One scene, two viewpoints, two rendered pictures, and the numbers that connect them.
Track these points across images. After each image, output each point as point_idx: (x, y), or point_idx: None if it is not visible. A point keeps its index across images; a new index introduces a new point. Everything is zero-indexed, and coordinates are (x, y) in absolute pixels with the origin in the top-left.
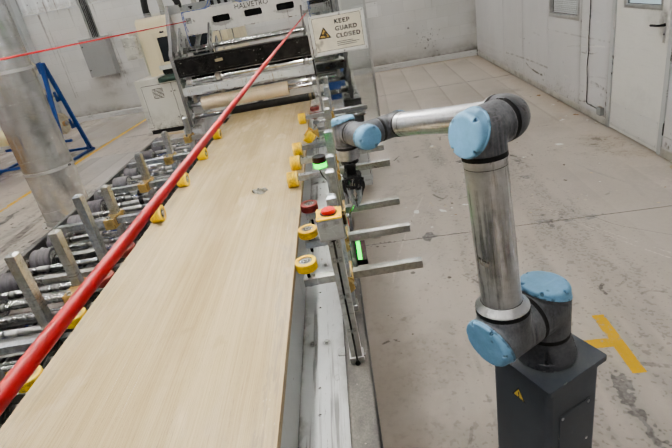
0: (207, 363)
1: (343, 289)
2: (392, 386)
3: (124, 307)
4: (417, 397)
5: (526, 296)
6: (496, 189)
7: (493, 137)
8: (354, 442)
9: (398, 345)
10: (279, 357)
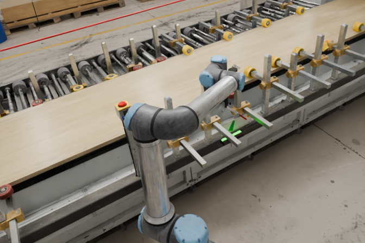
0: (89, 126)
1: (127, 141)
2: (223, 213)
3: (118, 85)
4: (222, 228)
5: (175, 222)
6: (137, 154)
7: (132, 127)
8: (92, 193)
9: (256, 203)
10: (96, 144)
